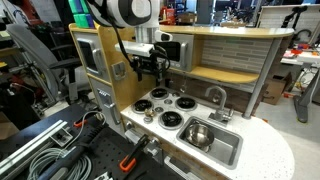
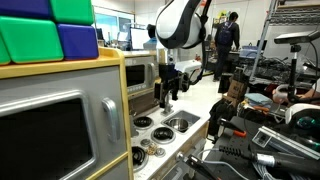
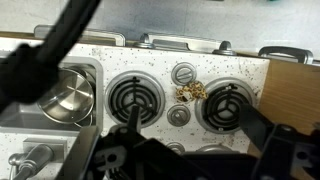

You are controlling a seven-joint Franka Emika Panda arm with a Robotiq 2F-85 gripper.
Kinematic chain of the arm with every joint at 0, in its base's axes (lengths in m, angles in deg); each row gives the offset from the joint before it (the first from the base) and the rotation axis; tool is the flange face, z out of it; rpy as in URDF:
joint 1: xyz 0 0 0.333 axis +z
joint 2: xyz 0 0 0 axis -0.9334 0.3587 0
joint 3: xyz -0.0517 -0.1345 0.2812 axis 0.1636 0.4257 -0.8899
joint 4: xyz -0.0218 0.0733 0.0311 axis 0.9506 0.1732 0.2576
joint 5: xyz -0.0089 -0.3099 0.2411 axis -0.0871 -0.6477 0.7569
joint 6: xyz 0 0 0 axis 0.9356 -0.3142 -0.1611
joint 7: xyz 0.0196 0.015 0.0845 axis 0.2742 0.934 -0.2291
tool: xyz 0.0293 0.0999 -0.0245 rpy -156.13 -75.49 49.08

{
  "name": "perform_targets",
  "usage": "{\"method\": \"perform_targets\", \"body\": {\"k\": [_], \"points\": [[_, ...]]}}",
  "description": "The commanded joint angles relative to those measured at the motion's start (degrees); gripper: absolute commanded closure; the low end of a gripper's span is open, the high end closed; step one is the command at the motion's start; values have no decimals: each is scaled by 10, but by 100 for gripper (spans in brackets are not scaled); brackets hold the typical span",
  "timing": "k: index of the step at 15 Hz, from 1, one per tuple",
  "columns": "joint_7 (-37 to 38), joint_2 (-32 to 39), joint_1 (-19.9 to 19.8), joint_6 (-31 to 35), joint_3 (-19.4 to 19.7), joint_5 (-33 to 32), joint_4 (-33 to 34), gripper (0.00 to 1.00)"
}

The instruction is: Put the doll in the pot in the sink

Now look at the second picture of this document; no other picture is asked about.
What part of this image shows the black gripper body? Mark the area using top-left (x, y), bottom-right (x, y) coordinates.
top-left (158, 63), bottom-right (180, 89)

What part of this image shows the grey toy sink basin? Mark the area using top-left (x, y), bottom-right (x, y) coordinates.
top-left (161, 109), bottom-right (201, 135)

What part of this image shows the small steel pot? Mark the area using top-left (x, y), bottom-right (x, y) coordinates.
top-left (167, 117), bottom-right (190, 133)

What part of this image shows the grey toy faucet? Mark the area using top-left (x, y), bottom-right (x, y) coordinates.
top-left (161, 99), bottom-right (175, 117)

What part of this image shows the black toy burner coil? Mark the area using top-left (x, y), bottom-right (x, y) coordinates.
top-left (131, 145), bottom-right (150, 173)
top-left (150, 126), bottom-right (177, 145)
top-left (133, 115), bottom-right (155, 131)

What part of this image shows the toy microwave with dark window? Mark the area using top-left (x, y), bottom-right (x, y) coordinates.
top-left (124, 55), bottom-right (156, 96)

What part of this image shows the seated person in blue shirt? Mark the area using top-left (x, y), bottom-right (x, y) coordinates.
top-left (143, 23), bottom-right (162, 51)

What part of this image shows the white computer monitor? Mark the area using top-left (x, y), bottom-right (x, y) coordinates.
top-left (129, 27), bottom-right (152, 51)

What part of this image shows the grey stove knob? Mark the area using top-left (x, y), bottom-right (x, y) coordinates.
top-left (154, 148), bottom-right (167, 159)
top-left (140, 138), bottom-right (152, 148)

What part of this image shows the black bag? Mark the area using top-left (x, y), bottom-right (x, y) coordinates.
top-left (207, 99), bottom-right (238, 138)

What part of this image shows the person in black clothes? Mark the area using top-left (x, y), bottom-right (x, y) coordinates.
top-left (212, 11), bottom-right (241, 83)

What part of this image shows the brown cardboard box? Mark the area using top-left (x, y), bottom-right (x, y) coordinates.
top-left (227, 77), bottom-right (248, 102)

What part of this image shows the wooden toy kitchen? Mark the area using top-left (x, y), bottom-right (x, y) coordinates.
top-left (0, 46), bottom-right (212, 180)

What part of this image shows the black tool with orange grip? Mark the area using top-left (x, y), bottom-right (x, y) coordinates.
top-left (217, 117), bottom-right (248, 139)

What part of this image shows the dark blue backpack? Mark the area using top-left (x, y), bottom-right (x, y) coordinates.
top-left (217, 21), bottom-right (235, 47)

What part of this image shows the black clamp tool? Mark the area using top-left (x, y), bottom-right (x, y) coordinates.
top-left (184, 154), bottom-right (218, 180)

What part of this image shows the blue plastic bin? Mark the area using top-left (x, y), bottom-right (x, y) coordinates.
top-left (238, 44), bottom-right (260, 60)

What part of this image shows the folded blue cloth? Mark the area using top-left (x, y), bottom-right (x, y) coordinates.
top-left (244, 92), bottom-right (274, 109)

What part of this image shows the blue foam block square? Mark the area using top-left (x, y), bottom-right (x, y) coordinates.
top-left (56, 23), bottom-right (100, 61)

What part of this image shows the operator in white shirt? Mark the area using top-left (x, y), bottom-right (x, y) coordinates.
top-left (271, 78), bottom-right (320, 104)

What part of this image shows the green foam block small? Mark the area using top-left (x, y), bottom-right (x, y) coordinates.
top-left (49, 0), bottom-right (96, 26)

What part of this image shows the green foam block large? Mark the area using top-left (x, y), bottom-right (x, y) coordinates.
top-left (0, 15), bottom-right (65, 65)

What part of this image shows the blue foam block flat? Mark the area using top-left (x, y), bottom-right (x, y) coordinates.
top-left (0, 0), bottom-right (53, 20)

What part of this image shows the small grey microwave handle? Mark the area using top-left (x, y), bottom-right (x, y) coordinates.
top-left (147, 62), bottom-right (156, 89)

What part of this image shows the large grey oven door handle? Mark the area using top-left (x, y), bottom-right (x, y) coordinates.
top-left (101, 97), bottom-right (121, 144)

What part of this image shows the grey cable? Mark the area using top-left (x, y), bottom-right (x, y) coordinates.
top-left (196, 147), bottom-right (242, 180)

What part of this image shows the silver metal ladder rail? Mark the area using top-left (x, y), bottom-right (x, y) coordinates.
top-left (249, 0), bottom-right (280, 82)

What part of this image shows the silver aluminium bracket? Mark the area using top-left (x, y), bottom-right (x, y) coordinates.
top-left (251, 125), bottom-right (320, 161)

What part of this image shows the black ribbed cable connector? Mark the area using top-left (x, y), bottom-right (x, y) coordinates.
top-left (217, 144), bottom-right (320, 178)

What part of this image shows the black camera stand pole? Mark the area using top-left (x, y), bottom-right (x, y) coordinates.
top-left (287, 43), bottom-right (300, 103)

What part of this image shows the black camera bar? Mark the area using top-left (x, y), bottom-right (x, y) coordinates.
top-left (273, 30), bottom-right (320, 45)

